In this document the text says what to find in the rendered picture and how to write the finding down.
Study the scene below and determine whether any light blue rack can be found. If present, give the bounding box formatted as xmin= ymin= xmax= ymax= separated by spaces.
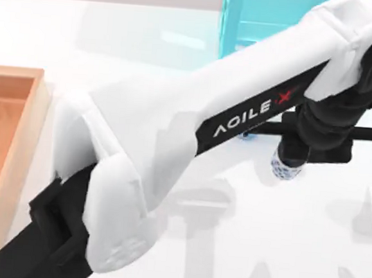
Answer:
xmin=217 ymin=0 xmax=333 ymax=67

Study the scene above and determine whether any shallow salmon-coloured box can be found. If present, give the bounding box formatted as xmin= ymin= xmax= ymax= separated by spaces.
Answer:
xmin=0 ymin=64 xmax=54 ymax=265

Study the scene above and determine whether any blue and white bottle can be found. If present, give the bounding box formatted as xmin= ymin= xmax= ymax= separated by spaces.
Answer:
xmin=268 ymin=149 xmax=305 ymax=182

